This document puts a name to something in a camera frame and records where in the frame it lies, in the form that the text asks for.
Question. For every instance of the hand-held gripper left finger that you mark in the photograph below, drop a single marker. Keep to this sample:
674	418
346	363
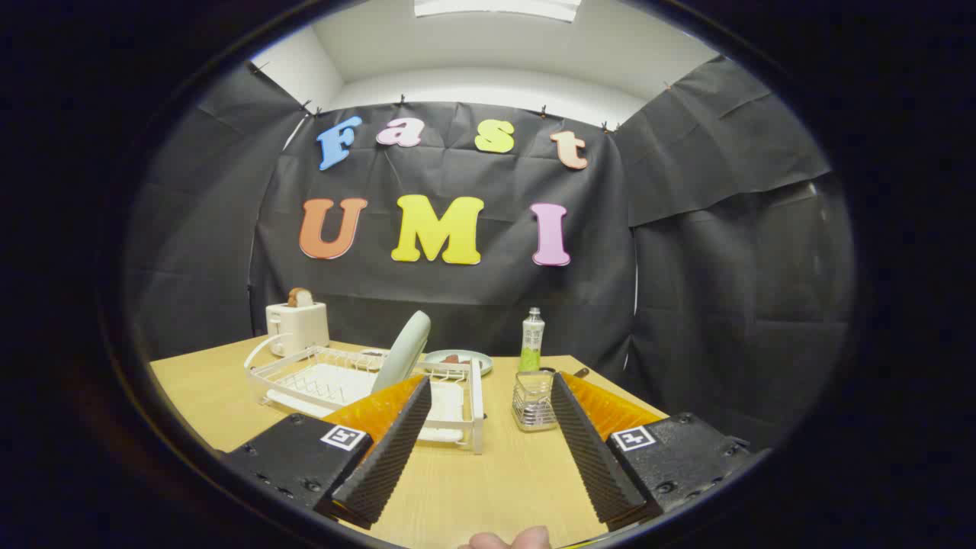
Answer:
389	450

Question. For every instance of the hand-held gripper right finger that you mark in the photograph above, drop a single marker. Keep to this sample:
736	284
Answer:
591	457

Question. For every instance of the pale green plate with meat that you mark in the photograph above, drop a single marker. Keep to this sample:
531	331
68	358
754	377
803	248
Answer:
476	363

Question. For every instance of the white green bottle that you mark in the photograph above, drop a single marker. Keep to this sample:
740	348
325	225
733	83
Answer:
531	335

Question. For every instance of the white toaster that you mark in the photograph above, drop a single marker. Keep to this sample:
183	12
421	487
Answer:
297	328

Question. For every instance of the toasted bread slice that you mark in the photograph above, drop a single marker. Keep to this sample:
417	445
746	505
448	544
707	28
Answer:
300	297

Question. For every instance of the black backdrop cloth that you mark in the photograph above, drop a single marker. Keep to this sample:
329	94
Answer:
496	305

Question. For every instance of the ceiling light panel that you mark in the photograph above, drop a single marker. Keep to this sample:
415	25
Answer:
496	8

